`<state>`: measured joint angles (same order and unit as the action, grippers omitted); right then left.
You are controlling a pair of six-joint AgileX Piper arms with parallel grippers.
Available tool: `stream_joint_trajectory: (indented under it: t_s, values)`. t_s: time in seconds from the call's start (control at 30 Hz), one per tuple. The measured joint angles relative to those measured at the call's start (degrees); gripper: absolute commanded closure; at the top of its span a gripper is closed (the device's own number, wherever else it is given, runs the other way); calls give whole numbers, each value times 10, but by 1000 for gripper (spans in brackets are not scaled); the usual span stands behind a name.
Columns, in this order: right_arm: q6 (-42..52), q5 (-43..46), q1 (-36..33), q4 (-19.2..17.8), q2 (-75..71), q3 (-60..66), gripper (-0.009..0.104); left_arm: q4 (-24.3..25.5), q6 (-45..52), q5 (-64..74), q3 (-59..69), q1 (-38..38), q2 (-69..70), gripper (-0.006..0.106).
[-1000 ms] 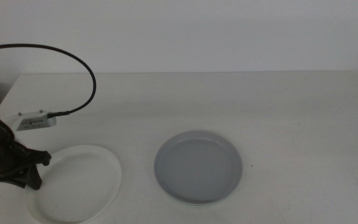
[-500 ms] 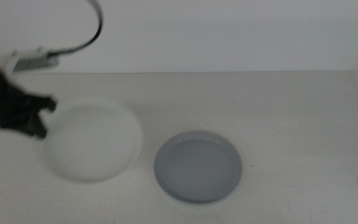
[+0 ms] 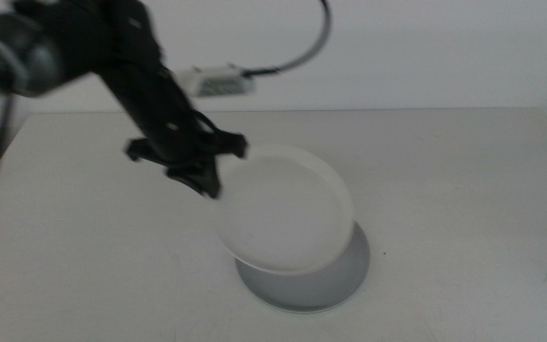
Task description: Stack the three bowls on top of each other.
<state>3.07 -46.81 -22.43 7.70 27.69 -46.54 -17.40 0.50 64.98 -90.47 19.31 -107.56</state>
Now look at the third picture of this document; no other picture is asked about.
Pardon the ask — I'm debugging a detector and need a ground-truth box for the white shallow bowl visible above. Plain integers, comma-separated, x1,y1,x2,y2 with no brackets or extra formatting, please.
211,142,355,276

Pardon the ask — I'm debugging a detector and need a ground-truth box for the grey shallow bowl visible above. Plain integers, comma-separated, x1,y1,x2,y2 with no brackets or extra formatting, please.
234,220,371,314

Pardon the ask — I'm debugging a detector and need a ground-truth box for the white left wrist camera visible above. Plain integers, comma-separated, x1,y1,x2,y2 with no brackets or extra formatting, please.
176,64,258,99

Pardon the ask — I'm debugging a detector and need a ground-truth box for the black cable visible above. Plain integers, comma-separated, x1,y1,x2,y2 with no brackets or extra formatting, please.
242,0,332,78

